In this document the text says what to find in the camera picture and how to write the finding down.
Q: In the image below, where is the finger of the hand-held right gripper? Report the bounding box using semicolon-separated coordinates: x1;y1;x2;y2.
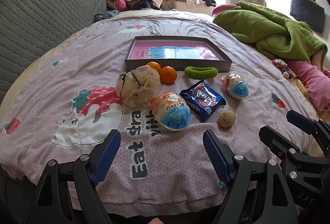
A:
287;110;330;142
259;125;299;160

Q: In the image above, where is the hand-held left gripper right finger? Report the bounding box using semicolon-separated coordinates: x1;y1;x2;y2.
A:
202;129;299;224

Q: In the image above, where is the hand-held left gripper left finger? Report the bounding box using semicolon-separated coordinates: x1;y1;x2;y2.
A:
35;129;121;224

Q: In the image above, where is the walnut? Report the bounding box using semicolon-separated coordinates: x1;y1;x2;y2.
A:
218;110;236;128

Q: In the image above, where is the blue cookie packet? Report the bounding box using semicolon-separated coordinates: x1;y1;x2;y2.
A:
179;80;228;122

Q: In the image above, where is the blue plastic surprise egg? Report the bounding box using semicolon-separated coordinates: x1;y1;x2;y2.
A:
150;92;192;132
220;72;249;100

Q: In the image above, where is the cream mesh bath pouf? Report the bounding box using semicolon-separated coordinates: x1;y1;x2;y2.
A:
115;65;162;108

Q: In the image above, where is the green fuzzy hair scrunchie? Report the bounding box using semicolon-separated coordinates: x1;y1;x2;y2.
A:
184;65;218;80

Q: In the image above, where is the orange mandarin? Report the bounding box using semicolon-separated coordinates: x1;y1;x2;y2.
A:
146;61;161;71
158;66;178;84

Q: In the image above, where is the grey cardboard box tray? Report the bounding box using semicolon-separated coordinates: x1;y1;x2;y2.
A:
124;36;232;73

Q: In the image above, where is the yellow snack packet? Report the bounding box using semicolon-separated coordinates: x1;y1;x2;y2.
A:
296;79;309;96

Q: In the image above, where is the large pink pillow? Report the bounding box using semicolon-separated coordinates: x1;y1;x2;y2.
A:
287;59;330;112

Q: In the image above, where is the red and white snack packet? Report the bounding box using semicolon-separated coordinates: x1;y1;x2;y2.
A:
272;58;293;71

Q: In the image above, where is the green fleece blanket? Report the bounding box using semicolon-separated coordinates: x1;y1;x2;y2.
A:
213;1;328;70

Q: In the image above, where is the printed strawberry bear bedsheet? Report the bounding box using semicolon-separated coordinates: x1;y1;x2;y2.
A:
0;11;317;217

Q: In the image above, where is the black flat television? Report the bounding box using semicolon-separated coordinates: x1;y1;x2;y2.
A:
290;0;325;33

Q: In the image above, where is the small pink pillow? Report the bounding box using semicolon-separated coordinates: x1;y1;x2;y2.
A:
211;5;240;17

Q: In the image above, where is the dark patterned cloth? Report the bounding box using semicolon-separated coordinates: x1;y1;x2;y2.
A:
94;11;119;23

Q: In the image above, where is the grey quilted headboard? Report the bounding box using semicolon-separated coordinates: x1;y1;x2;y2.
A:
0;0;107;95

